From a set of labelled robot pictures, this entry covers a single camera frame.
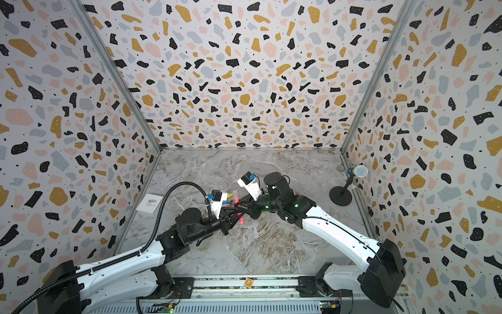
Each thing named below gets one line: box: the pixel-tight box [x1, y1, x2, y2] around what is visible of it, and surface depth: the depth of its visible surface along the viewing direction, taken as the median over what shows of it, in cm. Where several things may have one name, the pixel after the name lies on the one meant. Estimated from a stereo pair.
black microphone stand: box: [329, 174, 356, 207], surface depth 102 cm
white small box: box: [133, 193, 165, 221], surface depth 94 cm
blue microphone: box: [344, 164, 369, 178], surface depth 80 cm
